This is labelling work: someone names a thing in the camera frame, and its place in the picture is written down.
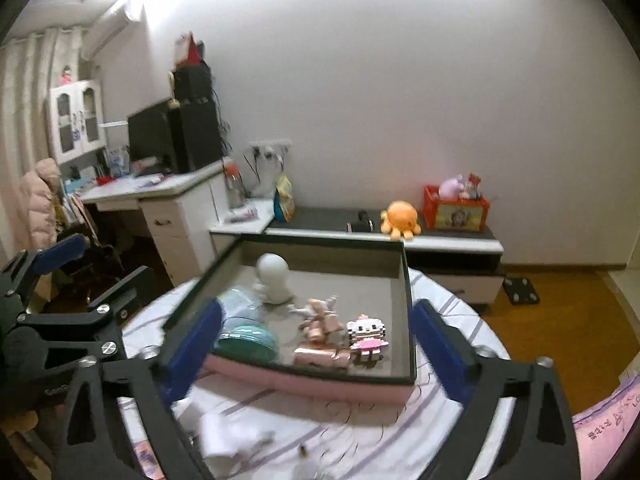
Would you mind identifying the clear plastic card box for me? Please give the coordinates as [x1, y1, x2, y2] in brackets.
[217, 287, 264, 332]

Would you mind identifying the white fluffy ball toy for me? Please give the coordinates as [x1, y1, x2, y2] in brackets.
[254, 252, 293, 306]

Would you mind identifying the pink doll figure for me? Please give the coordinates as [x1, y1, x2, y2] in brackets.
[288, 295, 344, 347]

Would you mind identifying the rose gold small box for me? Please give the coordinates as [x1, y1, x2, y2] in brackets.
[293, 346, 352, 370]

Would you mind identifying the hello kitty block figure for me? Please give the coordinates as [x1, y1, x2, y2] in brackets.
[346, 314, 388, 365]

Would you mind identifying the pink block donut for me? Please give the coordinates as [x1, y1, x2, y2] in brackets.
[134, 440, 165, 480]

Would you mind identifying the white power adapter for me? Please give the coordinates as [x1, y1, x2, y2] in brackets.
[198, 412, 274, 458]

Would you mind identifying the white mini hair dryer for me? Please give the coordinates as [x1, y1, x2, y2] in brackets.
[292, 444, 334, 480]

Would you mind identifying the pink bed quilt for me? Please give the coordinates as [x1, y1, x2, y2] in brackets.
[573, 375, 639, 479]

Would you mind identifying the pink puffer jacket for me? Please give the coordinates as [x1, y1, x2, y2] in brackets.
[16, 158, 61, 250]

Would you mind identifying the white computer desk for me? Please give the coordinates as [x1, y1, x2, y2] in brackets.
[79, 157, 230, 285]

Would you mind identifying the white glass-door cabinet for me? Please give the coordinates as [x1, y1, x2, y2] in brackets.
[48, 80, 107, 165]

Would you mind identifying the black computer monitor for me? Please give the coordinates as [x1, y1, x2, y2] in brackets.
[127, 100, 175, 172]

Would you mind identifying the black bathroom scale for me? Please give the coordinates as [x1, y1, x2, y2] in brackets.
[502, 276, 540, 306]

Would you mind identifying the red-capped water bottle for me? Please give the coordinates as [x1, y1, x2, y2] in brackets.
[224, 162, 245, 209]

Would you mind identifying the white bedside drawer unit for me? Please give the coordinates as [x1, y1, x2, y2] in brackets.
[209, 198, 273, 257]

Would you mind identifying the small doll figurine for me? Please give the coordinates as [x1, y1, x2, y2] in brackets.
[60, 65, 73, 86]

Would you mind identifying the beige curtain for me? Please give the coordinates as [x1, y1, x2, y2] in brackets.
[1, 26, 84, 257]

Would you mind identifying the pink black storage box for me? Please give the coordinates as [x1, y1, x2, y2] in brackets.
[162, 235, 418, 405]

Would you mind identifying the striped white table cover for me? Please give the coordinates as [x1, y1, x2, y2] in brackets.
[119, 270, 514, 479]

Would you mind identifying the low white black bench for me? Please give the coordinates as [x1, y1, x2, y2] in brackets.
[265, 207, 506, 306]

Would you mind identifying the black speaker box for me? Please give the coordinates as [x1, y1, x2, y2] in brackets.
[172, 63, 213, 102]

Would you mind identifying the yellow blue snack bag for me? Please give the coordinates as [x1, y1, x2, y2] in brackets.
[273, 172, 296, 222]

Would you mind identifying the white air conditioner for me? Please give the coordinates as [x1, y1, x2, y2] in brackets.
[80, 2, 143, 61]

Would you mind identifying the red desk calendar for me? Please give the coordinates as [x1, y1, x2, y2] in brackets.
[174, 32, 202, 68]

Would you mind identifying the red toy storage box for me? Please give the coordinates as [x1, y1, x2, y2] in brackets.
[422, 185, 490, 233]

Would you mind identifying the orange octopus plush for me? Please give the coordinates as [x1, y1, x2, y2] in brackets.
[380, 200, 421, 240]

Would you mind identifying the white wall power strip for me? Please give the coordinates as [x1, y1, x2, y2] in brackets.
[248, 139, 292, 157]

